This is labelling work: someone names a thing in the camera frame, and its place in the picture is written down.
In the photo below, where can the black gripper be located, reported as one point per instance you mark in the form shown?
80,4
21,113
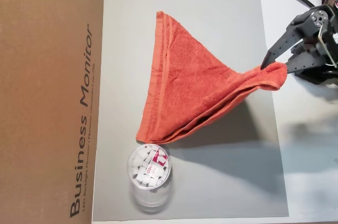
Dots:
298,26

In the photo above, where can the brown cardboard monitor box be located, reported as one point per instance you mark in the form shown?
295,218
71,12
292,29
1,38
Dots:
47,97

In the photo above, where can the orange terry towel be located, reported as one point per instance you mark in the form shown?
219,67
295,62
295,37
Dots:
185,76

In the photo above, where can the red white paper label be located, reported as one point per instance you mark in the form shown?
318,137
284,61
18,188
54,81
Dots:
155,164

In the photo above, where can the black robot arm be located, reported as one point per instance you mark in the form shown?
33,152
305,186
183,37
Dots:
317,76

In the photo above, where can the clear plastic jar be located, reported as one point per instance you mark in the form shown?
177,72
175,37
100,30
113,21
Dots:
149,195

